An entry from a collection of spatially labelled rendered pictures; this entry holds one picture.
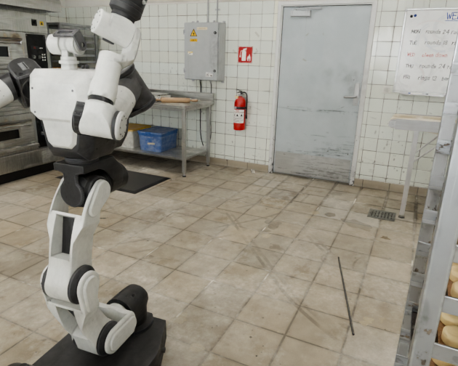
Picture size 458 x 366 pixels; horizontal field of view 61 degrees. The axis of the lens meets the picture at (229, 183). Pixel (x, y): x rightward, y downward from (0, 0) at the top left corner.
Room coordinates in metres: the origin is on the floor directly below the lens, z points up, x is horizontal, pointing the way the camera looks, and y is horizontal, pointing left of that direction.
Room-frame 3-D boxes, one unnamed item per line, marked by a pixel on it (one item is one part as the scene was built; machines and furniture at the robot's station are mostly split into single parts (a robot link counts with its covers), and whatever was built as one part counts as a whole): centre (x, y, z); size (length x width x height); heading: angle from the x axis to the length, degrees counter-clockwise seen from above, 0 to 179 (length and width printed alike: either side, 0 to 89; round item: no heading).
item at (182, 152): (5.37, 1.25, 0.49); 1.90 x 0.72 x 0.98; 65
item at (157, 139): (5.24, 0.98, 0.36); 0.47 x 0.38 x 0.26; 157
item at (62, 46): (1.37, 0.55, 1.44); 0.10 x 0.07 x 0.09; 70
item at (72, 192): (1.45, 0.52, 0.97); 0.28 x 0.13 x 0.18; 160
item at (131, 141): (5.43, 1.38, 0.36); 0.47 x 0.38 x 0.26; 155
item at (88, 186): (1.40, 0.54, 0.94); 0.14 x 0.13 x 0.12; 70
